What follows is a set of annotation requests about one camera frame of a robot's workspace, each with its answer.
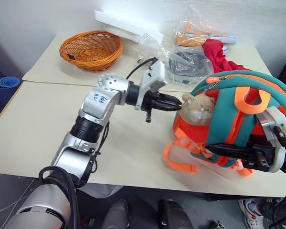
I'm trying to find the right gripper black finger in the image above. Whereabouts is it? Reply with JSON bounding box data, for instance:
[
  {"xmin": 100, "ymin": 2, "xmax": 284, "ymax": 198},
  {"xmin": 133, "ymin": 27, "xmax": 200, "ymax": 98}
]
[{"xmin": 204, "ymin": 144, "xmax": 255, "ymax": 160}]

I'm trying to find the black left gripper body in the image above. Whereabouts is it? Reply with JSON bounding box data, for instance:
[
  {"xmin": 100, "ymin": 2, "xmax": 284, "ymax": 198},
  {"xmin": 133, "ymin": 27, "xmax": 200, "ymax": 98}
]
[{"xmin": 143, "ymin": 91, "xmax": 166, "ymax": 124}]

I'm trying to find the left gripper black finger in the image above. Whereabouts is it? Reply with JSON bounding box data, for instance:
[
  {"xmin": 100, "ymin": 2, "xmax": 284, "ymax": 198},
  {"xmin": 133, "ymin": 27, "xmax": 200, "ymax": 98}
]
[
  {"xmin": 155, "ymin": 104, "xmax": 180, "ymax": 112},
  {"xmin": 160, "ymin": 93, "xmax": 182, "ymax": 107}
]

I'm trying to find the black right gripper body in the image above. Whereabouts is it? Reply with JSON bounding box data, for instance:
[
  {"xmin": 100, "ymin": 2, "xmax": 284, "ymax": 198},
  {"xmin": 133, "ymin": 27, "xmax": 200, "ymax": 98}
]
[{"xmin": 242, "ymin": 142, "xmax": 277, "ymax": 173}]

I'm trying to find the orange and teal backpack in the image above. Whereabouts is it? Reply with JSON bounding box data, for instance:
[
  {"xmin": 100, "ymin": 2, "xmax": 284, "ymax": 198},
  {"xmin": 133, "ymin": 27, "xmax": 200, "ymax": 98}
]
[{"xmin": 163, "ymin": 70, "xmax": 286, "ymax": 178}]

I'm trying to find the beige plush bear charm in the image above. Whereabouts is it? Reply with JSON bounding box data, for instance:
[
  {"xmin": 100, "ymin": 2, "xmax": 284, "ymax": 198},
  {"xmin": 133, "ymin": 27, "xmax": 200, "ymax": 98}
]
[{"xmin": 180, "ymin": 92, "xmax": 216, "ymax": 126}]

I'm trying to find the plastic bag with black items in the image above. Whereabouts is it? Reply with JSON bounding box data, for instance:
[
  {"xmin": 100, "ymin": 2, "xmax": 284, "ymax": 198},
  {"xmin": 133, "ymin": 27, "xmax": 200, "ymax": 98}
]
[{"xmin": 165, "ymin": 46, "xmax": 215, "ymax": 85}]

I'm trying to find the empty clear plastic bag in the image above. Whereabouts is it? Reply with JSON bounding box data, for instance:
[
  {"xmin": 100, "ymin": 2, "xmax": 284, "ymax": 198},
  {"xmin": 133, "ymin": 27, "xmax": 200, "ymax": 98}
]
[{"xmin": 137, "ymin": 33, "xmax": 172, "ymax": 65}]

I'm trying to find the white red blue sneaker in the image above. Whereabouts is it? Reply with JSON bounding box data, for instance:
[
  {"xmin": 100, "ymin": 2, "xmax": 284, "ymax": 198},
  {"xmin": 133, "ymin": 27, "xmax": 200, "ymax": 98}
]
[{"xmin": 238, "ymin": 198, "xmax": 286, "ymax": 229}]

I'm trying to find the red cloth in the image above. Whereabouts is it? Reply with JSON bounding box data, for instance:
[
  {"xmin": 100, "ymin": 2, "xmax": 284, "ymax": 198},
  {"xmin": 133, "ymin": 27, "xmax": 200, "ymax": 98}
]
[{"xmin": 202, "ymin": 38, "xmax": 251, "ymax": 74}]

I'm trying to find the plastic bag with orange items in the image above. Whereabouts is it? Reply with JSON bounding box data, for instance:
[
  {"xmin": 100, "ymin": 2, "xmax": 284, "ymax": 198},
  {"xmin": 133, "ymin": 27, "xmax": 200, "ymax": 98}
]
[{"xmin": 174, "ymin": 5, "xmax": 238, "ymax": 49}]

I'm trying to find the white foam board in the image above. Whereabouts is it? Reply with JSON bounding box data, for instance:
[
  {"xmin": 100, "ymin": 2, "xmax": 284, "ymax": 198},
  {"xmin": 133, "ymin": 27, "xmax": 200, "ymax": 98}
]
[{"xmin": 93, "ymin": 9, "xmax": 164, "ymax": 44}]

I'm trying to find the orange wicker basket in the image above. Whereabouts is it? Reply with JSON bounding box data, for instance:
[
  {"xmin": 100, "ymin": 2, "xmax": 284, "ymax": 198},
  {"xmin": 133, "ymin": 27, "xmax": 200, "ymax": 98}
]
[{"xmin": 59, "ymin": 30, "xmax": 124, "ymax": 72}]

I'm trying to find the dark rounded shape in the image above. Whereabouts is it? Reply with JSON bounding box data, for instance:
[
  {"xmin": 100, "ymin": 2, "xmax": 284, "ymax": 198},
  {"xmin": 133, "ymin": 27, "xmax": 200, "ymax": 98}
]
[
  {"xmin": 101, "ymin": 199, "xmax": 131, "ymax": 229},
  {"xmin": 158, "ymin": 199, "xmax": 195, "ymax": 229}
]

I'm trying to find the clear plastic sheet under table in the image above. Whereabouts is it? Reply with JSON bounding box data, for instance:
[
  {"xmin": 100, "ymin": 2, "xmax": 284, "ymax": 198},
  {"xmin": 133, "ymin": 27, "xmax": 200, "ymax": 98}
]
[{"xmin": 77, "ymin": 183, "xmax": 123, "ymax": 199}]

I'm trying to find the rolled blue mat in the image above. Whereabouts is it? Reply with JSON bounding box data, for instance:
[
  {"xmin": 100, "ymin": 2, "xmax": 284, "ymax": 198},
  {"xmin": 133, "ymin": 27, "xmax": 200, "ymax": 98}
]
[{"xmin": 0, "ymin": 76, "xmax": 21, "ymax": 96}]

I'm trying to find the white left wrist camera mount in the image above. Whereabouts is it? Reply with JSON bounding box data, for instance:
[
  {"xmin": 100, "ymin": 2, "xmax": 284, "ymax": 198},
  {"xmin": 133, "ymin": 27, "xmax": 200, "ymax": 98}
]
[{"xmin": 134, "ymin": 60, "xmax": 169, "ymax": 112}]

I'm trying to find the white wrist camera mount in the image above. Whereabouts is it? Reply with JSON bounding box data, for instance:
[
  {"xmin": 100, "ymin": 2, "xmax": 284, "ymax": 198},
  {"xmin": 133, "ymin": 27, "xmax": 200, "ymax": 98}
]
[
  {"xmin": 134, "ymin": 60, "xmax": 169, "ymax": 112},
  {"xmin": 254, "ymin": 106, "xmax": 286, "ymax": 173}
]

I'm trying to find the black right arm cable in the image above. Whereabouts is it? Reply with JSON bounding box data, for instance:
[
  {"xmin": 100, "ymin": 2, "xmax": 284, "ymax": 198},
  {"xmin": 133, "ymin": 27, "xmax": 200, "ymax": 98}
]
[{"xmin": 266, "ymin": 125, "xmax": 286, "ymax": 208}]

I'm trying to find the thin black left wrist cable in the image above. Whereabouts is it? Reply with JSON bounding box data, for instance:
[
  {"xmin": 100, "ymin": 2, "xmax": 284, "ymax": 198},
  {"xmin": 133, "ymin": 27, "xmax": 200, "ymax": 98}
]
[{"xmin": 125, "ymin": 57, "xmax": 158, "ymax": 80}]

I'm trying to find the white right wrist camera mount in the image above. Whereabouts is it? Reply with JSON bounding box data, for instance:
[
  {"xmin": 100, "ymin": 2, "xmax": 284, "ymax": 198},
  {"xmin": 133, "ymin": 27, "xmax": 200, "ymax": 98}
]
[{"xmin": 254, "ymin": 106, "xmax": 286, "ymax": 173}]

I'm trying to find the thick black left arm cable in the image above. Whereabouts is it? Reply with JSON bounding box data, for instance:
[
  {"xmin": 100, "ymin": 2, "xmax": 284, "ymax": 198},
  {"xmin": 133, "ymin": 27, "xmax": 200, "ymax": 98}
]
[{"xmin": 39, "ymin": 166, "xmax": 80, "ymax": 229}]

